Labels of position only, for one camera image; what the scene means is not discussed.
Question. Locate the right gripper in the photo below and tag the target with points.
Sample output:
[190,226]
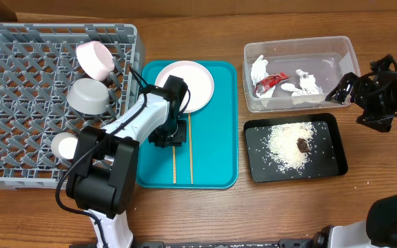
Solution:
[353,91]

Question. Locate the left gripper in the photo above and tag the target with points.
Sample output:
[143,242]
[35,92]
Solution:
[179,139]

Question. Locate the white napkin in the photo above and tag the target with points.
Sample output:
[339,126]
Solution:
[307,91]
[258,73]

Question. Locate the red snack wrapper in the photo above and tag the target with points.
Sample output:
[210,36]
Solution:
[269,82]

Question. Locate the white rice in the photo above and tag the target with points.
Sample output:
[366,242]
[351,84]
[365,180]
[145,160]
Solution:
[278,146]

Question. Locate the grey bowl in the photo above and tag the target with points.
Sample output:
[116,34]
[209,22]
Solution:
[88,96]

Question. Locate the small white bowl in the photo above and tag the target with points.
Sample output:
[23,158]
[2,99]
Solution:
[95,60]

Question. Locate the wooden chopstick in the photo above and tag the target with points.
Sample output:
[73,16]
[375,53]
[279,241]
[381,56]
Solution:
[190,147]
[174,164]

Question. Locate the brown food scrap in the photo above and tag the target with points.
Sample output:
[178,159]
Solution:
[303,145]

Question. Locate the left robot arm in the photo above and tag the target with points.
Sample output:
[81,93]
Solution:
[102,177]

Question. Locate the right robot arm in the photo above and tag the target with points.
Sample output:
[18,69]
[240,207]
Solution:
[380,227]

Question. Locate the grey dishwasher rack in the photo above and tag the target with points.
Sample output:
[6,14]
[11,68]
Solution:
[38,65]

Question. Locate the teal plastic tray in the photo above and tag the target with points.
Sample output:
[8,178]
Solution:
[214,142]

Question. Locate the large white plate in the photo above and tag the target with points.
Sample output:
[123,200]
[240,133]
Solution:
[199,81]

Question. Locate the clear plastic bin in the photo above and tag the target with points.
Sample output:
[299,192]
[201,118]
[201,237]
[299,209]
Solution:
[327,58]

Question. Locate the black tray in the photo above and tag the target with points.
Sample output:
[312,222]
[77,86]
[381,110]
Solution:
[330,159]

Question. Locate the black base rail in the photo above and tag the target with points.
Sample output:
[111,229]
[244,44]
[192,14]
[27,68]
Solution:
[282,243]

